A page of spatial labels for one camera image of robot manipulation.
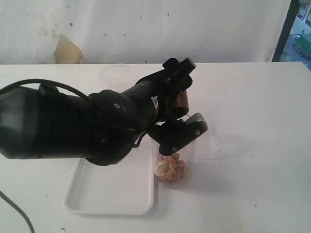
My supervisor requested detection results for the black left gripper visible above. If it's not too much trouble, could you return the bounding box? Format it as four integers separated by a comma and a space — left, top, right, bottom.
136, 58, 196, 121

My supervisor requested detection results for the pile of brown cubes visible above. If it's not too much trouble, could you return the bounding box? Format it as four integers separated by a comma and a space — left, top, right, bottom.
154, 152, 188, 188

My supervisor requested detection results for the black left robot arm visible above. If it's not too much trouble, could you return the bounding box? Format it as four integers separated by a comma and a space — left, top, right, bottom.
0, 58, 197, 166

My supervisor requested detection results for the clear domed shaker lid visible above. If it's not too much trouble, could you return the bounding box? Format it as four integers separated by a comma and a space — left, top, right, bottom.
195, 123, 222, 160

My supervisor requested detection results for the clear plastic shaker cup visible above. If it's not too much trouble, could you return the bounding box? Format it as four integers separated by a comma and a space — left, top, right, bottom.
151, 131, 196, 188

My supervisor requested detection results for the translucent frosted plastic cup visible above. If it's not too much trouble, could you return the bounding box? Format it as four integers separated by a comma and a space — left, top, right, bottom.
99, 64, 138, 86

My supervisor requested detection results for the white rectangular plastic tray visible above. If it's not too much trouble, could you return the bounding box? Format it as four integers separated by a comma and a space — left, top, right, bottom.
64, 136, 154, 216

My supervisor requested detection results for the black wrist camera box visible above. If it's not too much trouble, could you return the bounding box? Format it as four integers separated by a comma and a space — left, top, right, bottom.
147, 113, 208, 156

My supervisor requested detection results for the black metal window post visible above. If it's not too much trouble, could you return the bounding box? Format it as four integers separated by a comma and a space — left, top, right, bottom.
272, 0, 301, 62

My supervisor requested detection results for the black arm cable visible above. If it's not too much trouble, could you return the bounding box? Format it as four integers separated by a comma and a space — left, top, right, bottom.
0, 190, 35, 233

